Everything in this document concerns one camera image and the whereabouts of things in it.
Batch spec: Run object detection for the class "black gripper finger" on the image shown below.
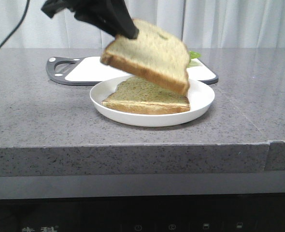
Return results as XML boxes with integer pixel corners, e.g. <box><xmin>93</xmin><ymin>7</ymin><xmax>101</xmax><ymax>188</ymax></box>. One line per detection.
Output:
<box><xmin>94</xmin><ymin>0</ymin><xmax>139</xmax><ymax>39</ymax></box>

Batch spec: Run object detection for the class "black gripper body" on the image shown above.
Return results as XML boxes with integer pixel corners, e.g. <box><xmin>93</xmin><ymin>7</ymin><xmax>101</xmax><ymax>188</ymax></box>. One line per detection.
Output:
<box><xmin>41</xmin><ymin>0</ymin><xmax>108</xmax><ymax>27</ymax></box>

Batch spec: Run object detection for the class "bread slice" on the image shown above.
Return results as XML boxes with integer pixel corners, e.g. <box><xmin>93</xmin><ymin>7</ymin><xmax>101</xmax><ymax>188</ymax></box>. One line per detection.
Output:
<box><xmin>101</xmin><ymin>76</ymin><xmax>190</xmax><ymax>115</ymax></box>
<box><xmin>100</xmin><ymin>19</ymin><xmax>190</xmax><ymax>96</ymax></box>

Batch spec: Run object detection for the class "green lettuce leaf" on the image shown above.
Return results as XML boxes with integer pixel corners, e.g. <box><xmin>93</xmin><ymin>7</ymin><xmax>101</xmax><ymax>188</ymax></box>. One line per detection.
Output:
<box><xmin>187</xmin><ymin>51</ymin><xmax>201</xmax><ymax>68</ymax></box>

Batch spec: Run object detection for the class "white round plate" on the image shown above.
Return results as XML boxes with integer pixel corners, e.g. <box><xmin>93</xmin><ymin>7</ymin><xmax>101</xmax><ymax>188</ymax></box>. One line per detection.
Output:
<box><xmin>89</xmin><ymin>76</ymin><xmax>215</xmax><ymax>127</ymax></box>

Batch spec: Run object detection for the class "black appliance control panel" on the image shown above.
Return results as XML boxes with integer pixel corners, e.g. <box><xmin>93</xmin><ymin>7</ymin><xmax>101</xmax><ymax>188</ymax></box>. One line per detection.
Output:
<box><xmin>0</xmin><ymin>193</ymin><xmax>285</xmax><ymax>232</ymax></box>

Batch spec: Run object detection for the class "white cutting board black handle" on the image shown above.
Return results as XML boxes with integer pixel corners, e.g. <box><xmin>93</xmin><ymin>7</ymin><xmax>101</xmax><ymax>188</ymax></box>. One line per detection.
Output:
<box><xmin>46</xmin><ymin>56</ymin><xmax>218</xmax><ymax>86</ymax></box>

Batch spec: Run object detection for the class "black cable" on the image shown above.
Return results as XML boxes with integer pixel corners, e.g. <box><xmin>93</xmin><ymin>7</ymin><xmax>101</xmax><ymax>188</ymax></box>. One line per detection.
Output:
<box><xmin>0</xmin><ymin>0</ymin><xmax>31</xmax><ymax>61</ymax></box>

